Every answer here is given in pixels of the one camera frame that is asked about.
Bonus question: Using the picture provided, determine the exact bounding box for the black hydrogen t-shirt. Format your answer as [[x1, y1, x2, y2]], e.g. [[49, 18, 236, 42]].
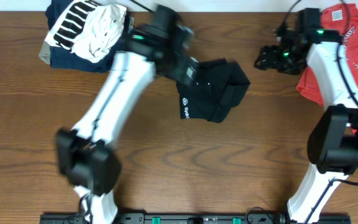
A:
[[176, 58, 250, 123]]

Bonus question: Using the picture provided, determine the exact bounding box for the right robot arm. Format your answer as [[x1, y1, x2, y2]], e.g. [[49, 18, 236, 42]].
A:
[[254, 29, 358, 223]]

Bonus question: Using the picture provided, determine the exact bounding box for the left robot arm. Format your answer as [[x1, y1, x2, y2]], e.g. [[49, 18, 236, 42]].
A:
[[55, 26, 198, 223]]

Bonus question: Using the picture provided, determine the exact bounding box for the navy folded garment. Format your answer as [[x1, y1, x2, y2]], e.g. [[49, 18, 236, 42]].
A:
[[40, 0, 131, 73]]

